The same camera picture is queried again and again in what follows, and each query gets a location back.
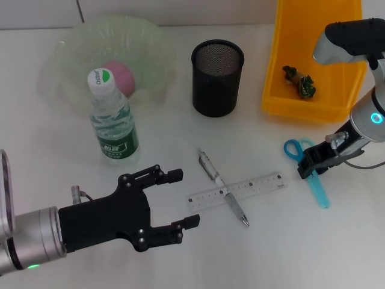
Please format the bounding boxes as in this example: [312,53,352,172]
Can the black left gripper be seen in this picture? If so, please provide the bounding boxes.
[58,164,202,253]

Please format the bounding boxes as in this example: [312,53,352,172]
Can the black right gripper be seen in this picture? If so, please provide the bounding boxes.
[297,122,370,181]

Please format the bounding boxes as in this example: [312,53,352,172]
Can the blue scissors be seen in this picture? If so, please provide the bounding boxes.
[283,137,331,210]

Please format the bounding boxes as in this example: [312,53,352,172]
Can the transparent plastic ruler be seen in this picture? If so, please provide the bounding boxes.
[186,171,288,214]

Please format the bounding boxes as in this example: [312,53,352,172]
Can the green plastic wrapper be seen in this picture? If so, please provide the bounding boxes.
[282,64,317,99]

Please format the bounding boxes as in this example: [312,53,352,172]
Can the green label water bottle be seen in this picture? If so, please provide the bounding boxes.
[87,68,141,166]

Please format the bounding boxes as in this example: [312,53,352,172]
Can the pink peach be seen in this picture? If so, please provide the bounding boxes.
[100,60,135,98]

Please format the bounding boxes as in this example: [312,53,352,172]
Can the grey white ballpoint pen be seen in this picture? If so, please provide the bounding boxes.
[197,147,250,228]

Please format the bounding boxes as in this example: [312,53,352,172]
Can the black mesh pen holder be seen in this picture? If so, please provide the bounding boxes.
[191,39,245,117]

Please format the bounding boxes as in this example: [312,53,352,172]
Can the translucent green fruit plate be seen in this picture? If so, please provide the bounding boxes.
[37,15,177,115]

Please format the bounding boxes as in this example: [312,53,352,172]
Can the yellow plastic bin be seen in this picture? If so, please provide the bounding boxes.
[260,0,368,123]

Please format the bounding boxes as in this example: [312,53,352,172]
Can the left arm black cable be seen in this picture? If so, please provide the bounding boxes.
[70,185,94,206]

